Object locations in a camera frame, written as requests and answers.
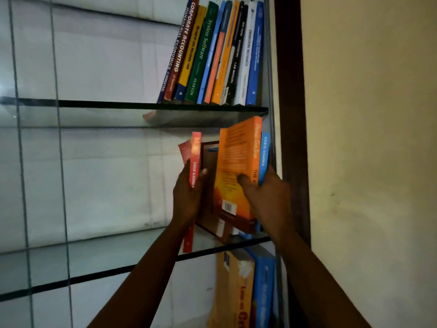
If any person's right hand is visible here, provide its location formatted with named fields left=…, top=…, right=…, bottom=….
left=237, top=165, right=296, bottom=245

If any person's left hand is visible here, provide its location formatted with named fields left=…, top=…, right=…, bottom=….
left=172, top=160, right=208, bottom=233

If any red book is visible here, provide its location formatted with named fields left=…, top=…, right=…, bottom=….
left=183, top=132, right=202, bottom=254

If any orange book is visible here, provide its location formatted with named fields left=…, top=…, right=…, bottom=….
left=213, top=116, right=263, bottom=234

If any person's left forearm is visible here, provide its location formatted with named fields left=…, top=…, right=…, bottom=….
left=87, top=218, right=196, bottom=328

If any person's right forearm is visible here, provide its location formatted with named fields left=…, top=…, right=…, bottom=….
left=272, top=231, right=371, bottom=328

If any brown book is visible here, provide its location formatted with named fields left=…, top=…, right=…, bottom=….
left=196, top=141, right=236, bottom=243

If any thin blue book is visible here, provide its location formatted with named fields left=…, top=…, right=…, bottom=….
left=258, top=132, right=271, bottom=186

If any glass shelf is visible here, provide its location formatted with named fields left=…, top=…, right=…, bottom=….
left=0, top=226, right=272, bottom=302
left=0, top=96, right=269, bottom=129

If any large blue book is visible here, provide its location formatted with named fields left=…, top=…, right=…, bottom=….
left=244, top=246, right=276, bottom=328

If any yellow book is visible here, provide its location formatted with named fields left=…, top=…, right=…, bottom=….
left=208, top=251, right=255, bottom=328

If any row of upright books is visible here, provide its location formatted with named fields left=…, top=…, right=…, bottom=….
left=157, top=0, right=265, bottom=106

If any dark wooden frame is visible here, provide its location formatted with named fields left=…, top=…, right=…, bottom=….
left=273, top=0, right=311, bottom=247

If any grey metal shelf rail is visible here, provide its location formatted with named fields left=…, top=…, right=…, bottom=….
left=263, top=0, right=290, bottom=328

